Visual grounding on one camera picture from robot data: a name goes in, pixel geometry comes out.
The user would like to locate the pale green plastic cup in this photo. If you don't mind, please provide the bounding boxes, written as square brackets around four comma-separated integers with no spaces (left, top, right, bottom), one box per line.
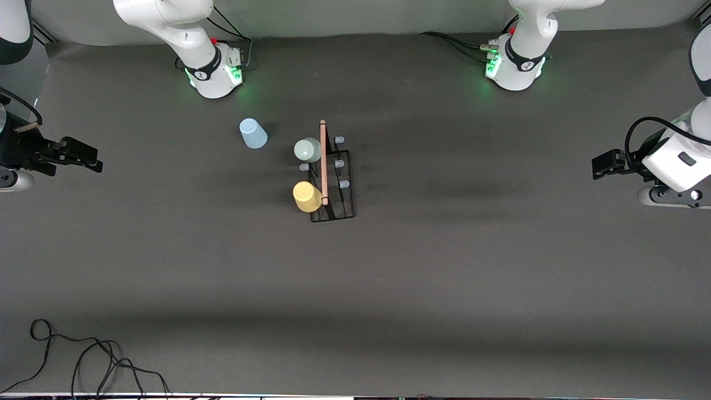
[294,137,322,163]

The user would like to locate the yellow plastic cup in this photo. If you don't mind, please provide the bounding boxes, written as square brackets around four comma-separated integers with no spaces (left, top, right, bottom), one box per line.
[292,181,323,213]

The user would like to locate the black wire cup rack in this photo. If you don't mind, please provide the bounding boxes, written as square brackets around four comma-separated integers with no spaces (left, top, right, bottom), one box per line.
[300,119,355,223]

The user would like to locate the light blue plastic cup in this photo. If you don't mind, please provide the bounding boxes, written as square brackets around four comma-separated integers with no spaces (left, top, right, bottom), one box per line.
[239,118,268,149]

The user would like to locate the loose black cable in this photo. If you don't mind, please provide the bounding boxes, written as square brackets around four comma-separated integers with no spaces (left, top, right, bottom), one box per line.
[0,318,170,398]

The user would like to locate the black right arm base cables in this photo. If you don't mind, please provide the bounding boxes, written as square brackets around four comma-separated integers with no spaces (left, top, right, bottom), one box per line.
[177,8,254,71]

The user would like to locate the black arm base cables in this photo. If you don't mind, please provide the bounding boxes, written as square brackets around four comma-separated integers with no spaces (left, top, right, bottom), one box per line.
[177,8,254,71]
[419,14,500,63]

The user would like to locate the black left arm base cables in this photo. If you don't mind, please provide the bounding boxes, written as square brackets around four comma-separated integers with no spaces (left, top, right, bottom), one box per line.
[419,14,500,63]

